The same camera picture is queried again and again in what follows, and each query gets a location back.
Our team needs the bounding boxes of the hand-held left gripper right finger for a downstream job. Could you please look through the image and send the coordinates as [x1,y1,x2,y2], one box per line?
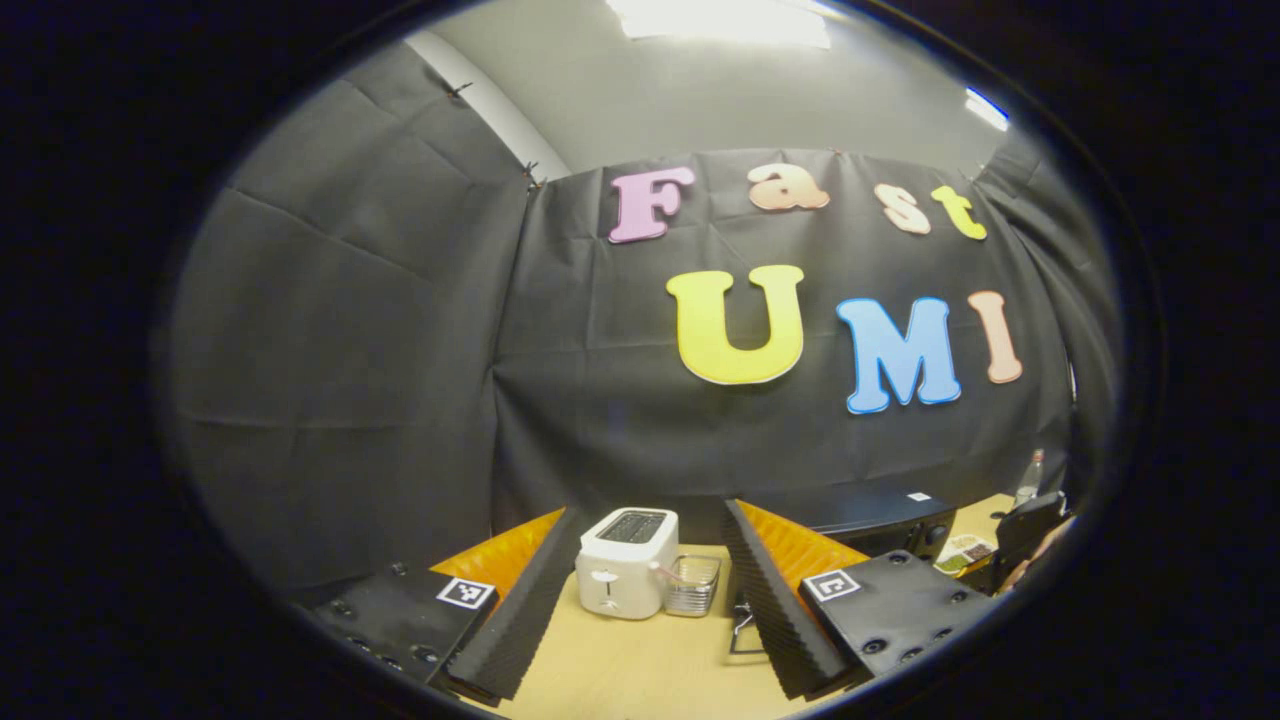
[720,498,1004,701]

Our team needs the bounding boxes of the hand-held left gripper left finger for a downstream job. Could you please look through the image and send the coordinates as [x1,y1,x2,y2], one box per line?
[295,505,585,703]

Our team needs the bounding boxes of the black electric oven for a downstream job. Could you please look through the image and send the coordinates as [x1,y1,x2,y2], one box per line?
[728,484,958,657]

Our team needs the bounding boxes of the water bottle with red label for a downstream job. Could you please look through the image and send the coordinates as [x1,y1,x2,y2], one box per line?
[1014,449,1047,507]

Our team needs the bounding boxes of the white divided bean dish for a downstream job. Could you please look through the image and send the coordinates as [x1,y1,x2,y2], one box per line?
[934,532,999,579]

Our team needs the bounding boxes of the clear glass container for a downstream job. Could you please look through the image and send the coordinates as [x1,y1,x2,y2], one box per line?
[660,554,723,619]

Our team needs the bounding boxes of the white toaster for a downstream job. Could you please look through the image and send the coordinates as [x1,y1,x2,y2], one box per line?
[574,506,682,622]

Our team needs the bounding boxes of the black backdrop cloth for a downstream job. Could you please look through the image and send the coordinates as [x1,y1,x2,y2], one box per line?
[160,40,1121,601]

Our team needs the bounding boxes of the small ceiling light panel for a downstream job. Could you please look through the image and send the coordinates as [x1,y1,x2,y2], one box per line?
[964,87,1011,133]

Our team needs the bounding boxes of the large ceiling light panel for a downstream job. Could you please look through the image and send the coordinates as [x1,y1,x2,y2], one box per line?
[604,0,833,50]

